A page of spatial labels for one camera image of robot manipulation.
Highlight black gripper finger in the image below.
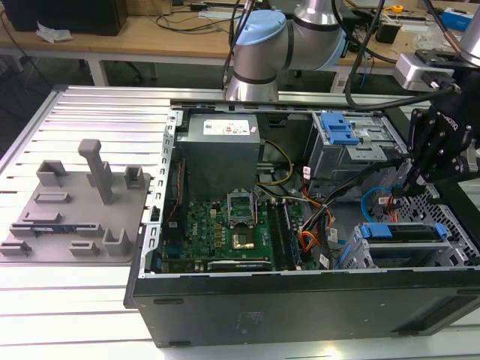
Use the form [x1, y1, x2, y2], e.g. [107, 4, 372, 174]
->
[399, 108, 433, 194]
[407, 148, 472, 195]

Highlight black red disk wire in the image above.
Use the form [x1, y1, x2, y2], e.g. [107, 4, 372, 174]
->
[387, 184, 405, 223]

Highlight blue disk wire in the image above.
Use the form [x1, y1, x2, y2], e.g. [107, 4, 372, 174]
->
[359, 186, 399, 223]

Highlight hard disk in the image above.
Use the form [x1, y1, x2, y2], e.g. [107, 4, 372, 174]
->
[358, 220, 449, 243]

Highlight metal disk bay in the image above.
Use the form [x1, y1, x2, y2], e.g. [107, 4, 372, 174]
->
[341, 186, 480, 269]

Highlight black RAM slot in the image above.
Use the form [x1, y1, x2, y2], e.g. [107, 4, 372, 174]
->
[266, 200, 288, 272]

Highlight blue drive cage latch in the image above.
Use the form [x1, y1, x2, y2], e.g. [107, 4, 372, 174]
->
[320, 111, 362, 146]

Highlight clear plastic bag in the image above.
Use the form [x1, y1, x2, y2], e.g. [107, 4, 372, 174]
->
[413, 22, 446, 50]

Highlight metal drive cage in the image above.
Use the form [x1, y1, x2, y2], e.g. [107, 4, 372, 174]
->
[302, 110, 410, 182]

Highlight blue cardboard box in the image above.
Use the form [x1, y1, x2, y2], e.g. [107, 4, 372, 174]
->
[437, 6, 476, 33]

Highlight small black box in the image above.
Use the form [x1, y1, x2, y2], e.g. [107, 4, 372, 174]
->
[373, 18, 403, 44]

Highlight installed RAM stick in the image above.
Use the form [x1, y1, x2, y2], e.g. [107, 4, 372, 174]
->
[280, 201, 304, 270]

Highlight metal socket cover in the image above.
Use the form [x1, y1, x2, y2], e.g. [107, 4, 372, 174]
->
[226, 188, 257, 227]

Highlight gray power supply unit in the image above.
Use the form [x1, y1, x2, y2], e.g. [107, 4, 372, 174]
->
[175, 113, 266, 203]

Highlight CPU socket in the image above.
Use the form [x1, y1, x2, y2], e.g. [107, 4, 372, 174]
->
[229, 223, 258, 251]

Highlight black open PC case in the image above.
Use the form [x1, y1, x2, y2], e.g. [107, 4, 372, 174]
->
[123, 97, 480, 348]

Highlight black graphics card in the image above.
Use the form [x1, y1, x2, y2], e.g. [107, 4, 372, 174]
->
[205, 259, 273, 273]

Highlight green motherboard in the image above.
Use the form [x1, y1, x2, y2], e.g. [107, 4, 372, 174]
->
[160, 198, 305, 273]

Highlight wooden desk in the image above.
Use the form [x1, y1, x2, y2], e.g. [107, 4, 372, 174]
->
[0, 0, 473, 80]

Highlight gray parts rack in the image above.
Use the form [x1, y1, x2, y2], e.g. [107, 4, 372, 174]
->
[0, 138, 155, 264]

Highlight large black box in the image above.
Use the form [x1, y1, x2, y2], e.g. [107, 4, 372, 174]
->
[1, 0, 129, 37]

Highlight white crumpled paper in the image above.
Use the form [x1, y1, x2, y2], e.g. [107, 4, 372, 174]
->
[34, 20, 74, 43]

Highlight RAM stick on rack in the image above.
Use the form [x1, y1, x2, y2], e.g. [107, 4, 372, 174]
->
[31, 223, 78, 234]

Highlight blue hanging cable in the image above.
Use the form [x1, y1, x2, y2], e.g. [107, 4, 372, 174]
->
[358, 32, 374, 88]

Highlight thick black gripper cable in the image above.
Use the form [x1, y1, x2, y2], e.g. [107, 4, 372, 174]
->
[344, 0, 461, 110]

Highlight black cable with brown sleeve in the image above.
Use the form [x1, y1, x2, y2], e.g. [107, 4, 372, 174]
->
[422, 0, 464, 54]

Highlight yellow black power wires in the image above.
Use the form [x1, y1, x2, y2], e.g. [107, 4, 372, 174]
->
[254, 139, 294, 187]

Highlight black wire bundle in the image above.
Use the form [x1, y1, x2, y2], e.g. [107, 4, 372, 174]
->
[299, 157, 410, 269]

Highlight orange red wire bundle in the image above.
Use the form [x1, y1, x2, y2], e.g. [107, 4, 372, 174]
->
[299, 231, 320, 260]

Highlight black arm base cables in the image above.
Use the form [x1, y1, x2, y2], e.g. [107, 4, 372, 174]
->
[221, 0, 260, 88]

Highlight thin red wire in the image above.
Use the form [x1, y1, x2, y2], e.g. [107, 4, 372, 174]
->
[164, 159, 187, 223]

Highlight black desk cable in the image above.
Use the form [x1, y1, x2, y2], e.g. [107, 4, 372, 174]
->
[154, 10, 234, 34]

